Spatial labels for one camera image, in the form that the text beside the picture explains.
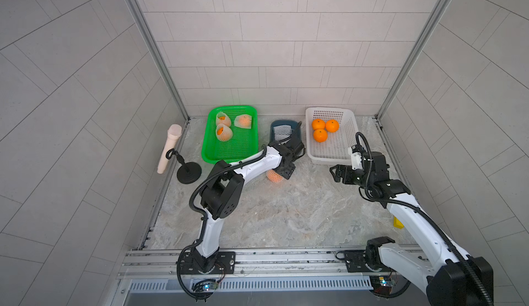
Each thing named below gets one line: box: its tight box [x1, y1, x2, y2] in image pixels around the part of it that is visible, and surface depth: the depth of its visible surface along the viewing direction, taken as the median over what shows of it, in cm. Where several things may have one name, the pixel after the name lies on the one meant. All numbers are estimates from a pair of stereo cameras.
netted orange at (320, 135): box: [314, 128, 328, 143], surface depth 105 cm
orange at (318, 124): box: [311, 118, 326, 131], surface depth 110 cm
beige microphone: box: [157, 124, 183, 175], surface depth 77 cm
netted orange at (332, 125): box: [325, 119, 340, 134], surface depth 110 cm
